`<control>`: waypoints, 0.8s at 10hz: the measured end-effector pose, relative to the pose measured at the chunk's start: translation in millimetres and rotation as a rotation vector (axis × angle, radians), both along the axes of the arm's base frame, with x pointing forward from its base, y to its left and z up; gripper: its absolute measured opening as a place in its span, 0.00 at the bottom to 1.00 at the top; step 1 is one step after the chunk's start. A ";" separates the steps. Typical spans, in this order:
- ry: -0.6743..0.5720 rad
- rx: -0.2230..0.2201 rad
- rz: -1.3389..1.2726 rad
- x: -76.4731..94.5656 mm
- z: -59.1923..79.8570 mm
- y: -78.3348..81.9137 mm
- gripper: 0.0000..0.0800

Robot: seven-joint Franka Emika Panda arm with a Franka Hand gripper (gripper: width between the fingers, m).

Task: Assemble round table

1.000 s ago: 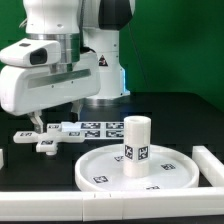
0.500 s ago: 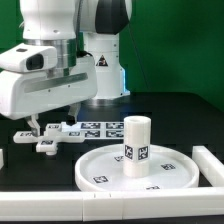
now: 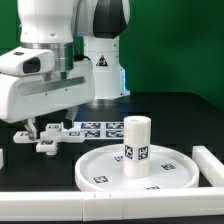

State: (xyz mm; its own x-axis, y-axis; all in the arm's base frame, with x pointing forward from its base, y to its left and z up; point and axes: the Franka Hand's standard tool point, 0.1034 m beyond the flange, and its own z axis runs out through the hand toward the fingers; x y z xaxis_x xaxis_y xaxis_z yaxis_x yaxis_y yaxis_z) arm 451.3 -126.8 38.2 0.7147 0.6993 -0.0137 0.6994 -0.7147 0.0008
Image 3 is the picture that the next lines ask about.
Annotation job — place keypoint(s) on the white round table top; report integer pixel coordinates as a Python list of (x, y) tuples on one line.
[(102, 170)]

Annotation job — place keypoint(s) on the white fence bar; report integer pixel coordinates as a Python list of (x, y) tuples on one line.
[(94, 206), (209, 166)]

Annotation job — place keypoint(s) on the white right fence bar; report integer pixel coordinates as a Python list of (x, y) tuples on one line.
[(209, 166)]

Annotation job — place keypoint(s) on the white front fence bar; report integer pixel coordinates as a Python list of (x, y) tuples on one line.
[(94, 206)]

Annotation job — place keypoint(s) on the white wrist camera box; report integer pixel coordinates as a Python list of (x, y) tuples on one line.
[(24, 61)]

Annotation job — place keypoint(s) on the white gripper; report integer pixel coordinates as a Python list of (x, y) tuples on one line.
[(23, 98)]

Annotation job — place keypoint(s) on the white cross-shaped table base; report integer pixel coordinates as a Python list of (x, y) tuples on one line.
[(49, 139)]

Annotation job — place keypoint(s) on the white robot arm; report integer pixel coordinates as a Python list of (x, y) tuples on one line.
[(45, 73)]

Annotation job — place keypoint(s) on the white marker tag sheet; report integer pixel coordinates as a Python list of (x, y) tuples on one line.
[(100, 130)]

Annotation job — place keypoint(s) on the white left fence piece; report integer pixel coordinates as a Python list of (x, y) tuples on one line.
[(1, 159)]

